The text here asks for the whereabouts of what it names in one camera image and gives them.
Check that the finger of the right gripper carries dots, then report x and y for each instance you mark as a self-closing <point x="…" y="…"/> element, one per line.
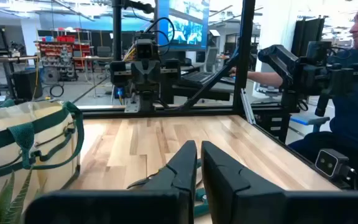
<point x="153" y="81"/>
<point x="140" y="81"/>

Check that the black box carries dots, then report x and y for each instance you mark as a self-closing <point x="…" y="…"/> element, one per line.
<point x="26" y="84"/>

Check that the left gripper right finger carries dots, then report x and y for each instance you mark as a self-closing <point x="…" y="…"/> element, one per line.
<point x="228" y="186"/>

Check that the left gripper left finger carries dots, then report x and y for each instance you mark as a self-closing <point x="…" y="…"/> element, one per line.
<point x="179" y="174"/>

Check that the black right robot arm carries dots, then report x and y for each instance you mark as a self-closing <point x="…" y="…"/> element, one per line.
<point x="146" y="101"/>

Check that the black aluminium table frame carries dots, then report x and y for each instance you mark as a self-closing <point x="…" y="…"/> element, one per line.
<point x="245" y="46"/>

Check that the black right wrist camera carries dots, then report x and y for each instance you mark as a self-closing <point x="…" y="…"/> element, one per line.
<point x="146" y="49"/>

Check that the beige green gardening bag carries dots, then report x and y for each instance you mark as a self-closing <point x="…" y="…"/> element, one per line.
<point x="54" y="174"/>

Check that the shelf with red bins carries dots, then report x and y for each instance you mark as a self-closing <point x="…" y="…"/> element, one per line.
<point x="57" y="49"/>

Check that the grey table-level camera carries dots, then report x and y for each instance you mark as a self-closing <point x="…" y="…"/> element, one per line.
<point x="328" y="163"/>

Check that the person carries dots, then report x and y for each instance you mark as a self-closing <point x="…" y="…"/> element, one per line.
<point x="356" y="118"/>

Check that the black keyboard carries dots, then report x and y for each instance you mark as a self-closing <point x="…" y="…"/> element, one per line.
<point x="197" y="77"/>

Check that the blue padded armrest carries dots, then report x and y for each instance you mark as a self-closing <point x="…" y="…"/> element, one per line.
<point x="306" y="120"/>

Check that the black upright panel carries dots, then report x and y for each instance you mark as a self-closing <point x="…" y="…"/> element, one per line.
<point x="306" y="37"/>

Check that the large blue display screen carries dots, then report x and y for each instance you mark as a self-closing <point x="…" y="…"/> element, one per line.
<point x="182" y="31"/>

